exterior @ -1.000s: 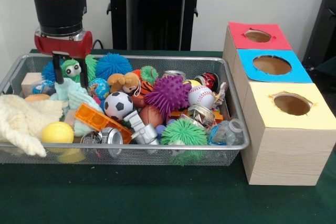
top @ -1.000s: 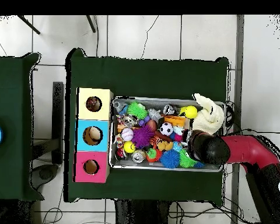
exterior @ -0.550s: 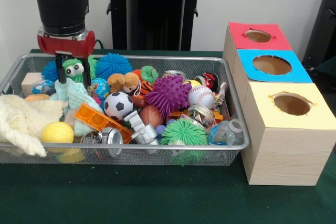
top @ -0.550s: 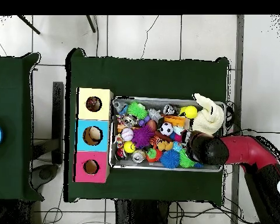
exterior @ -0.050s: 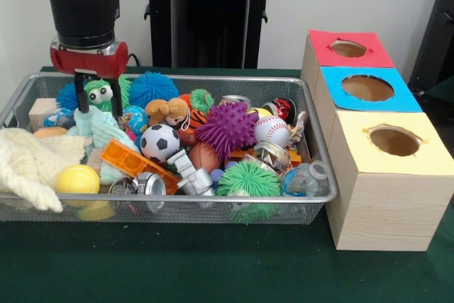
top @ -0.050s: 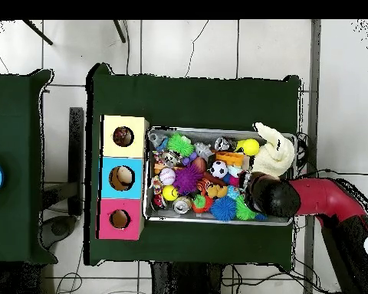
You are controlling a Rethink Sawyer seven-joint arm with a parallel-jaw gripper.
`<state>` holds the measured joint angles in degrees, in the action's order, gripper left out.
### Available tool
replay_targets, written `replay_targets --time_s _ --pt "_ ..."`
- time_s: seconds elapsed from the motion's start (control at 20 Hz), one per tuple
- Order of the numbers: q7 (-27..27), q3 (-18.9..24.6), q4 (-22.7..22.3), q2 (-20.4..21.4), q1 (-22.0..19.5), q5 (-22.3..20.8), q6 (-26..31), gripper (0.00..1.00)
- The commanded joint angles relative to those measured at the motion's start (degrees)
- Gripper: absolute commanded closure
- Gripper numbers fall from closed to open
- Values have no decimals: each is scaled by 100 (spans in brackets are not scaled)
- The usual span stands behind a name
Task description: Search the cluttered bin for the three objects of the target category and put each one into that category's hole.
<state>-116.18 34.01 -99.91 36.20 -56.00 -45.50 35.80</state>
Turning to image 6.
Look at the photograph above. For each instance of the crushed plastic water bottle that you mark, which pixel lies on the crushed plastic water bottle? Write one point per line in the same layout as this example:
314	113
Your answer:
156	141

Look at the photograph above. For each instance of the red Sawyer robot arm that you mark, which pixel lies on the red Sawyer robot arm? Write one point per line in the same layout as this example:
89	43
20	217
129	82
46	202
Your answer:
325	196

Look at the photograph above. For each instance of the green covered side table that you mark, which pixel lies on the green covered side table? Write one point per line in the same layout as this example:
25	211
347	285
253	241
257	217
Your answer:
12	153

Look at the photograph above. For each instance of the green fuzzy monster toy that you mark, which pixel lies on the green fuzzy monster toy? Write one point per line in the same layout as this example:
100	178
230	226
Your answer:
243	211

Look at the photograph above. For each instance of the large blue spiky ball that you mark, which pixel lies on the large blue spiky ball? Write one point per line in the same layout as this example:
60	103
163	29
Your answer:
223	208

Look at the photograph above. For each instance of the clear shallow bin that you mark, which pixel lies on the clear shallow bin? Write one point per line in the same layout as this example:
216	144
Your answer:
172	217

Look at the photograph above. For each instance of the cream knitted cloth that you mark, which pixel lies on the cream knitted cloth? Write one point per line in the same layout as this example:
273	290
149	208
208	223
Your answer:
273	156

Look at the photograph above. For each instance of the plain yellow ball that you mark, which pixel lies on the plain yellow ball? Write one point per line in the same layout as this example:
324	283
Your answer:
250	147

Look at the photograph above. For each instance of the black tripod leg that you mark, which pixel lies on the black tripod leg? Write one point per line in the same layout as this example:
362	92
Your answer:
37	32
119	30

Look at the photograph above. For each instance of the green spiky ball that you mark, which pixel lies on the green spiky ball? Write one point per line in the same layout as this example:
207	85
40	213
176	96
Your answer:
181	145

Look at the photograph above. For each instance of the white baseball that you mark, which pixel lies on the white baseball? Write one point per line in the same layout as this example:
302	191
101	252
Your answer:
167	176

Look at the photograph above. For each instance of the small soccer ball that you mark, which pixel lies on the small soccer ball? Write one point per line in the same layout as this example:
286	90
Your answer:
219	169

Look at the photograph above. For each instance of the purple spiky ball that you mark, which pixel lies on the purple spiky ball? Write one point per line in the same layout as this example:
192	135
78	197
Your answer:
188	179

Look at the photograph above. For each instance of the orange plastic grid block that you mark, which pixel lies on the orange plastic grid block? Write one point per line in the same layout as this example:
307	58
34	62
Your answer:
230	158

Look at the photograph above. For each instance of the dark green table cloth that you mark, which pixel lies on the dark green table cloth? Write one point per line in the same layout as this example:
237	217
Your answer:
190	98

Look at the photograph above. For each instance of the colourful patterned cloth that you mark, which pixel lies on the colourful patterned cloth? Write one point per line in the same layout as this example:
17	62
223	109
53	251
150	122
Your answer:
123	136

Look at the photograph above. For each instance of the mint green knitted cloth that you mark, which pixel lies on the mint green knitted cloth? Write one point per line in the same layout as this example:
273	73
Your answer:
234	172

